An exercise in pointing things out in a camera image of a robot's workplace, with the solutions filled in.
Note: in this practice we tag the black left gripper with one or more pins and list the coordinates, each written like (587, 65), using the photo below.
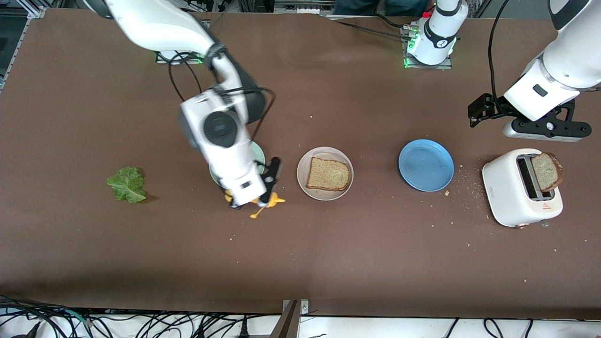
(494, 108)

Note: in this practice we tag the yellow mustard squeeze bottle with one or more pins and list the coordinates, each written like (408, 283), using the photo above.
(278, 200)

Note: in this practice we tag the toasted bread slice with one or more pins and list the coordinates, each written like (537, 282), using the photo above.
(544, 171)
(328, 174)

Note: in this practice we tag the green lettuce leaf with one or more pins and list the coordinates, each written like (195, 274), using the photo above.
(127, 185)

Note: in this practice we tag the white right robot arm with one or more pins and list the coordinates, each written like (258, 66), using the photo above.
(155, 23)

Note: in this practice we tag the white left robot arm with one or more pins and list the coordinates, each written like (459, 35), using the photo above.
(563, 70)

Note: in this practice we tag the mint green plate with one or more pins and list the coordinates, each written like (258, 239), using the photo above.
(258, 152)

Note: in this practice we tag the beige plate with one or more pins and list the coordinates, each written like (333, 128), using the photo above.
(328, 196)

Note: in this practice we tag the blue plate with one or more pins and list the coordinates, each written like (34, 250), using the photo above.
(426, 165)

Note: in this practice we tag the white two-slot toaster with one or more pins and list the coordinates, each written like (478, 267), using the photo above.
(504, 192)

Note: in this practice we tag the person in dark trousers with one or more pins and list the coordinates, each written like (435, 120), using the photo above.
(352, 5)

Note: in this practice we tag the grey metal box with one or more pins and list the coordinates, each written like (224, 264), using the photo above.
(305, 5)

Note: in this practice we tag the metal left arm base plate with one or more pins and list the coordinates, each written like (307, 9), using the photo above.
(425, 66)

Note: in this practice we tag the metal table edge bracket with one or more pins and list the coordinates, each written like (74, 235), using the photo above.
(288, 324)

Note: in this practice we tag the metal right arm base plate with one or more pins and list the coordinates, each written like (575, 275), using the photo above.
(164, 60)

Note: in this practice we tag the metal table corner bracket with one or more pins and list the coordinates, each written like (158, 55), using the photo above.
(36, 12)

